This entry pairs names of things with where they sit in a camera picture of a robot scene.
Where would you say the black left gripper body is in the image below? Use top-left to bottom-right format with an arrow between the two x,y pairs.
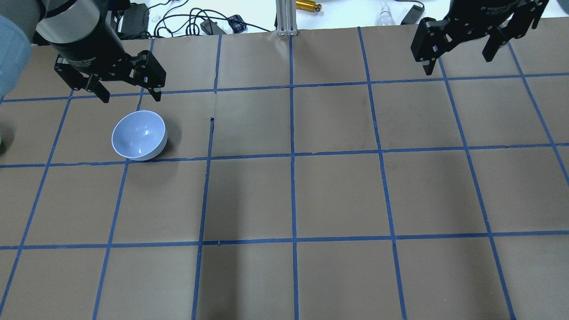
53,20 -> 132,80

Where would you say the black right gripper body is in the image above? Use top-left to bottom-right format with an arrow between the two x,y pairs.
447,0 -> 514,36

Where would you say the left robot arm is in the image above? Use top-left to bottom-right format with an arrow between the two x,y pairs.
0,0 -> 167,103

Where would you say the blue bowl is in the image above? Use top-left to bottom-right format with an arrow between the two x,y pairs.
111,111 -> 168,161

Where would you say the black equipment pile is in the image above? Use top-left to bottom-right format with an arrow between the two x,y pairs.
108,0 -> 150,40

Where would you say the white light bulb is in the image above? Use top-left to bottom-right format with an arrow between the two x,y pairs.
376,0 -> 396,26

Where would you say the black power adapter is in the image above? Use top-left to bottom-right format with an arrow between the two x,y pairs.
200,19 -> 226,35

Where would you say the gold cylinder tool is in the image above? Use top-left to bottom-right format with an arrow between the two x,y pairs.
295,0 -> 322,12

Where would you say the black cable bundle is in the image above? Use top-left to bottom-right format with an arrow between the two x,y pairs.
151,0 -> 272,38

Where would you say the aluminium frame post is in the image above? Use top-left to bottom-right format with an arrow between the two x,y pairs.
276,0 -> 297,36

